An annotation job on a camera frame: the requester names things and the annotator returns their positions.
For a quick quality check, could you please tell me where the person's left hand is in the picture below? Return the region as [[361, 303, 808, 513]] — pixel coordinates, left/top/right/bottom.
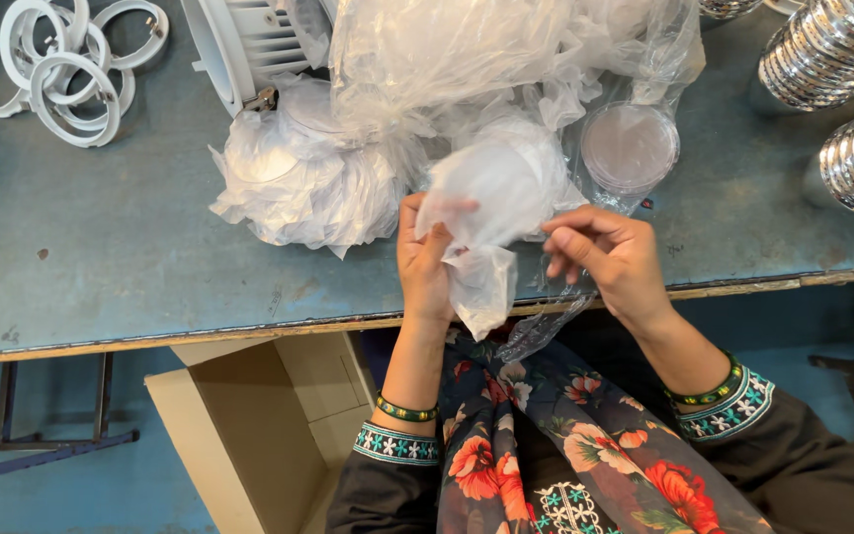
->
[[396, 191, 480, 326]]

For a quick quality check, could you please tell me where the person's right hand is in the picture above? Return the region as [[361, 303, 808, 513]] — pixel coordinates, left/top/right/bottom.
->
[[541, 205, 677, 335]]

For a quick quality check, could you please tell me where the small clear plastic sleeve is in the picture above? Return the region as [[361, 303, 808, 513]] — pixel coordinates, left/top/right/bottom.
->
[[444, 243, 521, 343]]

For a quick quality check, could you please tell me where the translucent round diffuser disc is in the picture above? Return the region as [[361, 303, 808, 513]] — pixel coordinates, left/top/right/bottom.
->
[[414, 143, 555, 255]]

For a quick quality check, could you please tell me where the crumpled clear plastic strip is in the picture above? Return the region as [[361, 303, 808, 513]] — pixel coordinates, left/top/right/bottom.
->
[[497, 288, 597, 365]]

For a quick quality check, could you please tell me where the stack of clear round discs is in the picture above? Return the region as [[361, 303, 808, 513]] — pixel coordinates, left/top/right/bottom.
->
[[580, 101, 682, 199]]

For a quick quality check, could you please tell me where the green patterned bangle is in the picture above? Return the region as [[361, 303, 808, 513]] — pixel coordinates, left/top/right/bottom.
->
[[374, 392, 440, 424], [663, 353, 744, 407]]

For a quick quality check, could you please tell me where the heap of white wrapped discs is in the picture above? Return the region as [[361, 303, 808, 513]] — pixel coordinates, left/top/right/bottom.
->
[[208, 73, 431, 261]]

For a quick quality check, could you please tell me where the dark floral scarf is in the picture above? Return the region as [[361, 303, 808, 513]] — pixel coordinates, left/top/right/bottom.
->
[[436, 325, 778, 534]]

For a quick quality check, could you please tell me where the large clear plastic bag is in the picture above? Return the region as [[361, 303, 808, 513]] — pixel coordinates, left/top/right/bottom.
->
[[325, 0, 707, 218]]

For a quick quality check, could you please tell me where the open cardboard box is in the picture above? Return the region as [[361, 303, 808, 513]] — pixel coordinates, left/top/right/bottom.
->
[[144, 331, 381, 534]]

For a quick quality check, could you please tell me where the black embroidered-cuff garment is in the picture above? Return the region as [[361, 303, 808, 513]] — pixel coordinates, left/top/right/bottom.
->
[[325, 362, 854, 534]]

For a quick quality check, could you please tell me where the white finned downlight housing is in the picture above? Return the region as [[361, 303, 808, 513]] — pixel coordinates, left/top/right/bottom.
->
[[179, 0, 341, 120]]

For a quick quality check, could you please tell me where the pile of white plastic rings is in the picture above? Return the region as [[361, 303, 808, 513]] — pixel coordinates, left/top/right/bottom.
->
[[0, 0, 171, 149]]

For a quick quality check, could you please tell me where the blue metal table frame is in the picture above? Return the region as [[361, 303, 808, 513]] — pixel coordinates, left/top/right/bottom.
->
[[0, 353, 141, 488]]

